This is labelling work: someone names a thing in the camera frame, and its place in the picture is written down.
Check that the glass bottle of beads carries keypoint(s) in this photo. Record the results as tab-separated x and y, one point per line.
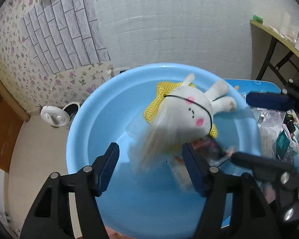
266	115

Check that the small green box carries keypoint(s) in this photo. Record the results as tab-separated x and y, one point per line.
258	18

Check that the white plastic hook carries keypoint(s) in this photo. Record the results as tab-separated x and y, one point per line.
290	135

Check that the clear bag of pink beads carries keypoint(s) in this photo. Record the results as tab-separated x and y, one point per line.
214	151

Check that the light blue plastic basin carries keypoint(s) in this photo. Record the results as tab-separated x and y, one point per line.
114	119

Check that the printed blue desktop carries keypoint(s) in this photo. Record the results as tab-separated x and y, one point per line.
264	86

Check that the clear box of floss picks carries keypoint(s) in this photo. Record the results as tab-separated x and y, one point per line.
267	140

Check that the white plush doll yellow hat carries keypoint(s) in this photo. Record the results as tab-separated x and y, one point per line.
189	109

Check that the dark green packet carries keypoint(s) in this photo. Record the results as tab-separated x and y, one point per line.
283	143

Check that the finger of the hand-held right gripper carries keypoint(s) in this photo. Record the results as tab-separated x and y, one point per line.
254	163
269	100

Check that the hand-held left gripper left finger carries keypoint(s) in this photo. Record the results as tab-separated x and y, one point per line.
109	169

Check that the clear plastic wrap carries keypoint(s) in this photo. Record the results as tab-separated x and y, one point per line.
284	28

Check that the yellow side table black legs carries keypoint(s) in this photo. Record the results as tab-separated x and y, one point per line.
276	33

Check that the person's leg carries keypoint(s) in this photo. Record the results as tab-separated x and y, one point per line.
114	234

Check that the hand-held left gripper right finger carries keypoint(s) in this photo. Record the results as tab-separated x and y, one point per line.
194	171

